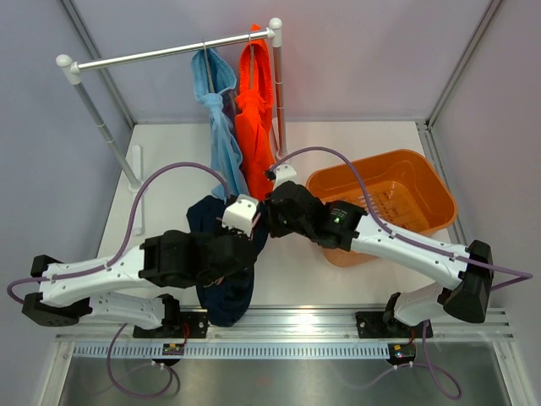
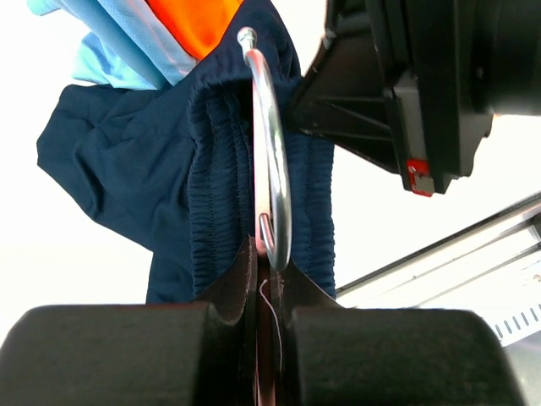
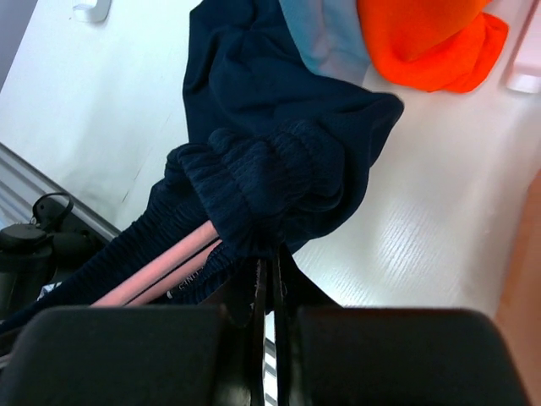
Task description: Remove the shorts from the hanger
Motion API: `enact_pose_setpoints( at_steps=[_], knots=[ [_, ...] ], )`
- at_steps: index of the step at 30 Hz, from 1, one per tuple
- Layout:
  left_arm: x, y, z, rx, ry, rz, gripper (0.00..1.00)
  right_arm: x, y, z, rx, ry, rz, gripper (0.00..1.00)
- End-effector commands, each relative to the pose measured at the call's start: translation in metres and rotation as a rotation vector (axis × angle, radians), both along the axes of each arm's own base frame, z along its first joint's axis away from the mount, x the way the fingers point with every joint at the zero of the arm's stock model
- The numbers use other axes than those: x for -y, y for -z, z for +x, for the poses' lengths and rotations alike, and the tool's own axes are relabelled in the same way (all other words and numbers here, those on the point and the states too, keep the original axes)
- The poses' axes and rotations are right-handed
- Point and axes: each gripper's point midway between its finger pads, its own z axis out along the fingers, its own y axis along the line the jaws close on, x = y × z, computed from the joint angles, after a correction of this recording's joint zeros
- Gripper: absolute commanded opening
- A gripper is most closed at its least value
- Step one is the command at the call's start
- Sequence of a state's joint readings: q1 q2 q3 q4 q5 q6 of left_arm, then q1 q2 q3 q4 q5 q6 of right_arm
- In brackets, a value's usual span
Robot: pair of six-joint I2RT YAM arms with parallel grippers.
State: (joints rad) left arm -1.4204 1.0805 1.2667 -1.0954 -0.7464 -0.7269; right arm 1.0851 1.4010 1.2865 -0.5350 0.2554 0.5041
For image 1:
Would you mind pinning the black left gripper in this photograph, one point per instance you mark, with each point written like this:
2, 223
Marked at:
221, 233

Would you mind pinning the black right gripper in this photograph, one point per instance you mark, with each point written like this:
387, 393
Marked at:
276, 229

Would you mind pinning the navy blue shorts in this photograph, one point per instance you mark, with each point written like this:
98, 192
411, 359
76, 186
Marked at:
227, 298

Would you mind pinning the light blue shorts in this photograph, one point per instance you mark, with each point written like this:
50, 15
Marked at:
226, 157

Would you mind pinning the pink clothes hanger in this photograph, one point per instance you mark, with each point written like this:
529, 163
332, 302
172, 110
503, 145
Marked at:
253, 225

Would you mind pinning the grey clothes hanger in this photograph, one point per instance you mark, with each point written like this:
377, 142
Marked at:
208, 69

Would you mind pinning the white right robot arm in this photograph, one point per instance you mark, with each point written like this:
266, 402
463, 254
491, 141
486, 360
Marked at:
461, 275

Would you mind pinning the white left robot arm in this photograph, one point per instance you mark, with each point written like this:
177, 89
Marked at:
67, 294

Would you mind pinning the orange shorts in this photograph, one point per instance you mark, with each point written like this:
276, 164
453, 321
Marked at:
254, 120

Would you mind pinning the grey orange-shorts hanger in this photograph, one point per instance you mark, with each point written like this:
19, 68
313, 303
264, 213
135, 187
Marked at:
251, 64

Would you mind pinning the orange plastic basket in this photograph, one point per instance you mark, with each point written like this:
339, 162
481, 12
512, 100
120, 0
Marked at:
404, 189

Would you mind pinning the silver white clothes rack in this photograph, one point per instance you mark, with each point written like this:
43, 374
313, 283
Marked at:
171, 89

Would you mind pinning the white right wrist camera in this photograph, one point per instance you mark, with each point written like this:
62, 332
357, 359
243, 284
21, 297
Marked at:
281, 174

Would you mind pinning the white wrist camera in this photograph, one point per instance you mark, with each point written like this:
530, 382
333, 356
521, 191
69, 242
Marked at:
281, 174
240, 214

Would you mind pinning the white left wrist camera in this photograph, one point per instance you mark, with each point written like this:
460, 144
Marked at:
240, 214

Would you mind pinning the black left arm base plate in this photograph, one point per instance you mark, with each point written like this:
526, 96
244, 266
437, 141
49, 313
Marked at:
193, 323

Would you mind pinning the white slotted cable duct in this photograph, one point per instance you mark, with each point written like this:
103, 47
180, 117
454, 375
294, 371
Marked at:
200, 350

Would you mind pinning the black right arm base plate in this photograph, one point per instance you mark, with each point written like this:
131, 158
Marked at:
379, 324

